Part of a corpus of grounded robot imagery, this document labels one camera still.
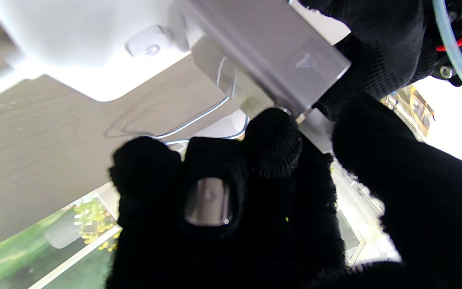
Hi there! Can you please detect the light blue USB cable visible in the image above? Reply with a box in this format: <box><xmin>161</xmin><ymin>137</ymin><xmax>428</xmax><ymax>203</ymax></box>
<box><xmin>151</xmin><ymin>0</ymin><xmax>462</xmax><ymax>145</ymax></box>

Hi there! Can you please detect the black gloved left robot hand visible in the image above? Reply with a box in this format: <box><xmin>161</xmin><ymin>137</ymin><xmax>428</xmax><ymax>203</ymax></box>
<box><xmin>297</xmin><ymin>0</ymin><xmax>440</xmax><ymax>121</ymax></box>

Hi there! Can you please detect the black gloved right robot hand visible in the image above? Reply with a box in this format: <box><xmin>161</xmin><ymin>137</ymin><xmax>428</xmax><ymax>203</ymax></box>
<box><xmin>107</xmin><ymin>93</ymin><xmax>462</xmax><ymax>289</ymax></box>

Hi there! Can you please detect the grey charger adapter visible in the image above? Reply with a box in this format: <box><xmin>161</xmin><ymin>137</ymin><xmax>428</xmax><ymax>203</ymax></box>
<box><xmin>177</xmin><ymin>0</ymin><xmax>352</xmax><ymax>153</ymax></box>

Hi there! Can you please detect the white power strip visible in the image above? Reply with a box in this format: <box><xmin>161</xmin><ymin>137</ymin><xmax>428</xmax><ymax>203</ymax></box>
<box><xmin>0</xmin><ymin>0</ymin><xmax>200</xmax><ymax>102</ymax></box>

